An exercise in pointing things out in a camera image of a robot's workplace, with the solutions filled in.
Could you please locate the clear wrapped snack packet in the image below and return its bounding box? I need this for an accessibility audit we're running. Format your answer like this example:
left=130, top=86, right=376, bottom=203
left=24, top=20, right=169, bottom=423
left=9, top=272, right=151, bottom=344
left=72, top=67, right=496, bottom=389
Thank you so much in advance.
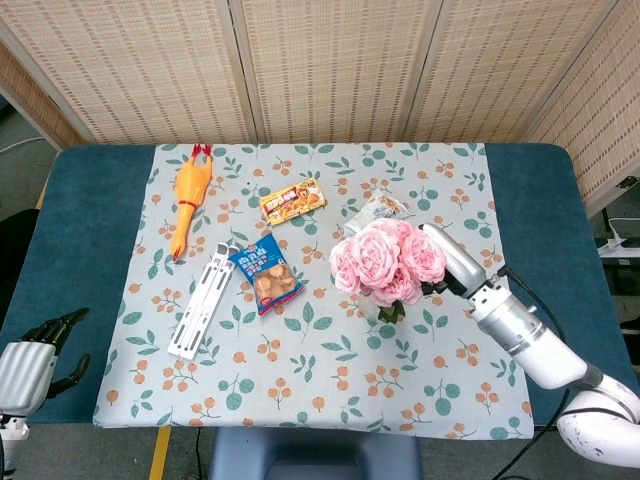
left=343, top=188, right=416, bottom=236

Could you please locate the woven bamboo screen panel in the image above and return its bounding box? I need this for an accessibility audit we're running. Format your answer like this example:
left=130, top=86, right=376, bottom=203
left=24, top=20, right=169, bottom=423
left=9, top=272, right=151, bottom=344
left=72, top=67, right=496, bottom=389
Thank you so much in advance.
left=227, top=0, right=444, bottom=145
left=402, top=0, right=629, bottom=145
left=0, top=42, right=84, bottom=151
left=0, top=0, right=251, bottom=146
left=522, top=0, right=640, bottom=217

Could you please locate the blue biscuit snack bag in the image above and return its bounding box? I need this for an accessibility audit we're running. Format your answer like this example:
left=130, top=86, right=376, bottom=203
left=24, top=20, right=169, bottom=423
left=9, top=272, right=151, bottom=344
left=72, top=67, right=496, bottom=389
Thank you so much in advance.
left=228, top=231, right=306, bottom=317

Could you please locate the white power strip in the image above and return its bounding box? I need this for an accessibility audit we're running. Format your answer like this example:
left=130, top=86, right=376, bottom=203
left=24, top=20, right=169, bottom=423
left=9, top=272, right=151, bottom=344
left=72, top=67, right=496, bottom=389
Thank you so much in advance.
left=597, top=215, right=640, bottom=259

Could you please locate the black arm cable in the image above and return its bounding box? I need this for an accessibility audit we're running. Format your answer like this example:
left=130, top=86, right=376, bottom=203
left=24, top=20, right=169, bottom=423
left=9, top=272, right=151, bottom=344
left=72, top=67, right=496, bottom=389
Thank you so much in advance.
left=492, top=264, right=574, bottom=480

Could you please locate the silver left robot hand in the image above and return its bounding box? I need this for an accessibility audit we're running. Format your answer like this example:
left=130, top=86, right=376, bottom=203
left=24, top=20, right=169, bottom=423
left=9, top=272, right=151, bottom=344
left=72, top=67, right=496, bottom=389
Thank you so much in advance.
left=0, top=307, right=93, bottom=402

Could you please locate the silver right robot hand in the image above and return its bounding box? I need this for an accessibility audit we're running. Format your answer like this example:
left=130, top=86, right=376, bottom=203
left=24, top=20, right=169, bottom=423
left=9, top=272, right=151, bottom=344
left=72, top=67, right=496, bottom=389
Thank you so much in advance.
left=418, top=222, right=490, bottom=301

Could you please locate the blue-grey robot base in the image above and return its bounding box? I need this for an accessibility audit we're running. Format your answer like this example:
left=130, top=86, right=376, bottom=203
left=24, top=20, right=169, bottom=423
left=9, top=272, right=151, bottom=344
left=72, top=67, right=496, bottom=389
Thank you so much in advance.
left=208, top=427, right=424, bottom=480

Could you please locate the fruit and leaf print tablecloth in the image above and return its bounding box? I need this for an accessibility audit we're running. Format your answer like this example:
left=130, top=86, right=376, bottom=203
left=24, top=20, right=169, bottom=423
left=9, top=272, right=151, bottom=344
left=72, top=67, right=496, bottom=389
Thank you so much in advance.
left=92, top=142, right=534, bottom=441

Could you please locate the yellow rubber chicken toy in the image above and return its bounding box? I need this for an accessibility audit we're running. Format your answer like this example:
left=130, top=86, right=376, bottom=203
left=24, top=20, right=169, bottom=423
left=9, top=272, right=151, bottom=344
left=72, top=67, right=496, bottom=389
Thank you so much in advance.
left=169, top=143, right=214, bottom=263

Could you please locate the yellow snack box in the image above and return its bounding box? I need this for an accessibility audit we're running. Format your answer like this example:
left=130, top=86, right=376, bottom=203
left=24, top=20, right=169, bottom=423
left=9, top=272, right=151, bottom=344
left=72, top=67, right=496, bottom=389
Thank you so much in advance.
left=259, top=178, right=328, bottom=227

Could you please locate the pink artificial rose bouquet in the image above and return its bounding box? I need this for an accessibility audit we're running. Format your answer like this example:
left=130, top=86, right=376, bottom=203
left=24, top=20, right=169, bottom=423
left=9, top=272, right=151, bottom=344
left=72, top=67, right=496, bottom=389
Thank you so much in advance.
left=328, top=217, right=449, bottom=326

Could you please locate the white folding stand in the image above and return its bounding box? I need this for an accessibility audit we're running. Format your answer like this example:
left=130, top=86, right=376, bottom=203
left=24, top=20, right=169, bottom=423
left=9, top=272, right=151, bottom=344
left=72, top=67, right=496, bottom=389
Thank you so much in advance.
left=167, top=241, right=240, bottom=361

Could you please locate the textured clear glass vase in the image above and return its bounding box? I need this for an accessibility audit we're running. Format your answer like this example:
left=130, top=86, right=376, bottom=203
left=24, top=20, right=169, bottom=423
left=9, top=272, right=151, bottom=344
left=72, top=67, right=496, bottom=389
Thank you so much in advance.
left=355, top=292, right=407, bottom=327

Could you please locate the black rounded chair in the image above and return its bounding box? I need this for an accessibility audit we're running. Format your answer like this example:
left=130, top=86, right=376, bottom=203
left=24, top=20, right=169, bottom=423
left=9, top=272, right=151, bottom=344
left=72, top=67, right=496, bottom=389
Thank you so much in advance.
left=0, top=208, right=41, bottom=327

